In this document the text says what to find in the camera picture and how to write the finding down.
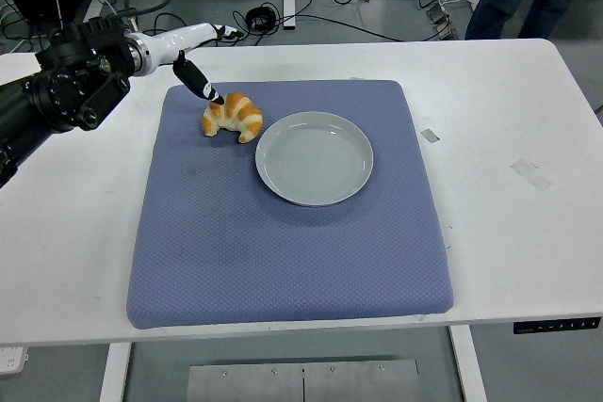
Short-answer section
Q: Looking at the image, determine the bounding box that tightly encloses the large clear tape piece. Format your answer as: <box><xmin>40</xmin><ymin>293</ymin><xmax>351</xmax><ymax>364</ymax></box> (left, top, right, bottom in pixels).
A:
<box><xmin>510</xmin><ymin>158</ymin><xmax>554</xmax><ymax>192</ymax></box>

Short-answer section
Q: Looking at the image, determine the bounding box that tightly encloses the blue quilted mat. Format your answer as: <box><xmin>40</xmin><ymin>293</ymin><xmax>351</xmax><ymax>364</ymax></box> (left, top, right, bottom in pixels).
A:
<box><xmin>125</xmin><ymin>80</ymin><xmax>454</xmax><ymax>331</ymax></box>

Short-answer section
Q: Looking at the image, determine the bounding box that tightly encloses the coiled black cable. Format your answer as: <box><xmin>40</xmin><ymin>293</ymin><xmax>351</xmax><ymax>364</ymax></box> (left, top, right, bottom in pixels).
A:
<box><xmin>244</xmin><ymin>5</ymin><xmax>280</xmax><ymax>35</ymax></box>

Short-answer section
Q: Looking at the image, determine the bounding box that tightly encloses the grey foot pedal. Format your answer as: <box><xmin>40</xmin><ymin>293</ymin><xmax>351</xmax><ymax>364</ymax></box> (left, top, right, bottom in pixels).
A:
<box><xmin>425</xmin><ymin>0</ymin><xmax>459</xmax><ymax>41</ymax></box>

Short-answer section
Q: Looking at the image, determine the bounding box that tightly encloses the long black floor cable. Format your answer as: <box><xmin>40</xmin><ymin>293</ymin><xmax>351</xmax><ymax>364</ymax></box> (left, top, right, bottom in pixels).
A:
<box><xmin>277</xmin><ymin>13</ymin><xmax>406</xmax><ymax>43</ymax></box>

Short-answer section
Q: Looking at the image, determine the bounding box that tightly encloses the grey metal plate with screws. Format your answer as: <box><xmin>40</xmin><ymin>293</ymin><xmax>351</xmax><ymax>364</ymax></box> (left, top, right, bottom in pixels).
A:
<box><xmin>187</xmin><ymin>358</ymin><xmax>420</xmax><ymax>402</ymax></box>

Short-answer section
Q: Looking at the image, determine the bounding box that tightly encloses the grey round plate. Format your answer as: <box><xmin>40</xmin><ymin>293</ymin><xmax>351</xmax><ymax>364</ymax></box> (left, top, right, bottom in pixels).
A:
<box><xmin>254</xmin><ymin>110</ymin><xmax>375</xmax><ymax>208</ymax></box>

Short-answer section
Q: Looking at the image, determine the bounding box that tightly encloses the golden croissant bread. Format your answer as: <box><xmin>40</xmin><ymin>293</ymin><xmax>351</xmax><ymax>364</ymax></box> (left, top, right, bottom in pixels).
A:
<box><xmin>202</xmin><ymin>91</ymin><xmax>264</xmax><ymax>144</ymax></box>

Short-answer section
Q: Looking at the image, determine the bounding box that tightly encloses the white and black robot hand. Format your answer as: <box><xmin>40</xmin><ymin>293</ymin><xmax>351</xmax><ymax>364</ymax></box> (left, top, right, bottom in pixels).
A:
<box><xmin>142</xmin><ymin>22</ymin><xmax>244</xmax><ymax>107</ymax></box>

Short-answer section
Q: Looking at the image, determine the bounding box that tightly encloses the black table control panel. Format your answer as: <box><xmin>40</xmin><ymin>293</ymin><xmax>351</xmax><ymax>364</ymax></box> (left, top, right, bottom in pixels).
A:
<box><xmin>512</xmin><ymin>315</ymin><xmax>603</xmax><ymax>336</ymax></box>

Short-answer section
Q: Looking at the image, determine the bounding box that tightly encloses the white table leg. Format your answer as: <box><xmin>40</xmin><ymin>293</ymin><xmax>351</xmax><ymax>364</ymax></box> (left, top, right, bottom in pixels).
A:
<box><xmin>98</xmin><ymin>343</ymin><xmax>134</xmax><ymax>402</ymax></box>
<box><xmin>448</xmin><ymin>326</ymin><xmax>489</xmax><ymax>402</ymax></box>

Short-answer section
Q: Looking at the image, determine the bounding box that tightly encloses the white power strip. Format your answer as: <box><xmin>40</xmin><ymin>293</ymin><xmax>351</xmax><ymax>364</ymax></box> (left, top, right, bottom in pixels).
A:
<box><xmin>0</xmin><ymin>346</ymin><xmax>29</xmax><ymax>376</ymax></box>

